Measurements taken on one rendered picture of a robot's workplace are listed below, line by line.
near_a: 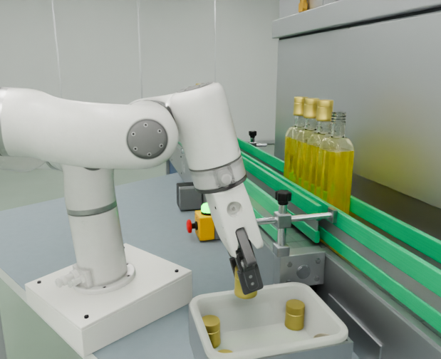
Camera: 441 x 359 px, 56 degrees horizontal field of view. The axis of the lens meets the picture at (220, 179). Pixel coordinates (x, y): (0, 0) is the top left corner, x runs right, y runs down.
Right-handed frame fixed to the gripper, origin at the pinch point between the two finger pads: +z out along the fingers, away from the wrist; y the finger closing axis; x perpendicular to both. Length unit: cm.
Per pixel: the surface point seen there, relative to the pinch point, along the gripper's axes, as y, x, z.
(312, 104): 31.7, -30.0, -15.1
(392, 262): -4.3, -21.6, 4.6
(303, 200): 22.3, -19.6, 2.1
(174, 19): 610, -99, -83
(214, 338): 4.0, 7.5, 12.1
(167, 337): 11.5, 15.4, 14.0
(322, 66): 58, -47, -19
